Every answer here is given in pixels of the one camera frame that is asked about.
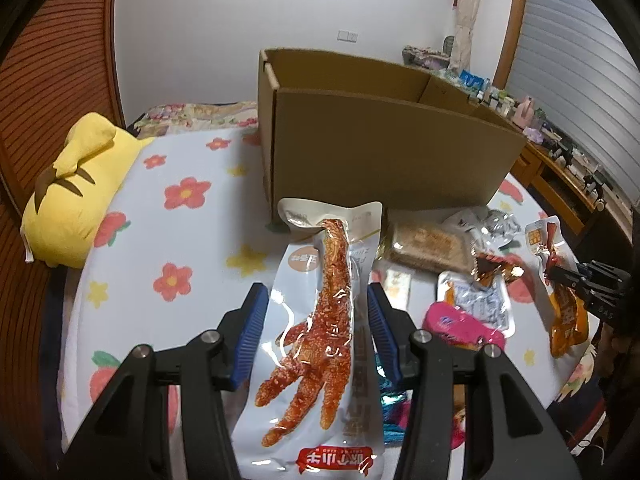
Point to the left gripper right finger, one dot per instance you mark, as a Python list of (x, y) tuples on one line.
[(508, 433)]

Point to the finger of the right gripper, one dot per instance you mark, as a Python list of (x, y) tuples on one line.
[(571, 279)]

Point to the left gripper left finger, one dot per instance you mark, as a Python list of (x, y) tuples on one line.
[(125, 434)]

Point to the orange chicken feet snack bag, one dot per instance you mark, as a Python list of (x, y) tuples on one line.
[(569, 324)]

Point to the amber foil candy wrapper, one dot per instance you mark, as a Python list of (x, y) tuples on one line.
[(489, 267)]

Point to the pink chicken snack packet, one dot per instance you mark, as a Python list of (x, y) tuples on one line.
[(459, 328)]

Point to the white chicken feet snack bag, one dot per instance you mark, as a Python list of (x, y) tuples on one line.
[(313, 408)]

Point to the silver foil snack packet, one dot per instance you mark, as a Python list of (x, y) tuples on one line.
[(488, 229)]

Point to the right hand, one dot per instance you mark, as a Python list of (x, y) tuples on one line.
[(617, 354)]

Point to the wooden sideboard cabinet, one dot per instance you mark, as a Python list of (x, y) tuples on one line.
[(565, 194)]

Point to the white blue small snack packet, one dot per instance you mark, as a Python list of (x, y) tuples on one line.
[(490, 304)]

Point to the teal candy wrapper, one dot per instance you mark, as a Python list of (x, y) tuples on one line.
[(395, 408)]

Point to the brown cracker pack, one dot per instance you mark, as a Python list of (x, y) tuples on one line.
[(429, 247)]

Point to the pink bottle on cabinet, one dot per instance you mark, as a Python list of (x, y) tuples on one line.
[(524, 113)]

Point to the small white biscuit packet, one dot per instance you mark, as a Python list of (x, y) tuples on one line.
[(397, 286)]

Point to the grey window blind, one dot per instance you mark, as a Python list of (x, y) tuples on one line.
[(570, 60)]

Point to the blue box on cabinet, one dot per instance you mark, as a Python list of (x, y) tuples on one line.
[(471, 81)]

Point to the yellow pikachu plush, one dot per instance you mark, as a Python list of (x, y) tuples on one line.
[(71, 196)]

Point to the folded patterned cloth pile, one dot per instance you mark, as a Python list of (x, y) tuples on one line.
[(426, 58)]

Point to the brown cardboard box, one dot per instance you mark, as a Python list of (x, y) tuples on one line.
[(347, 131)]

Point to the beige curtain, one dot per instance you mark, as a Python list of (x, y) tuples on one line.
[(466, 14)]

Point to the wooden louvered wardrobe door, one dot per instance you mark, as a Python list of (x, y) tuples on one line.
[(59, 66)]

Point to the white wall switch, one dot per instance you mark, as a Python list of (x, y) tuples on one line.
[(344, 35)]

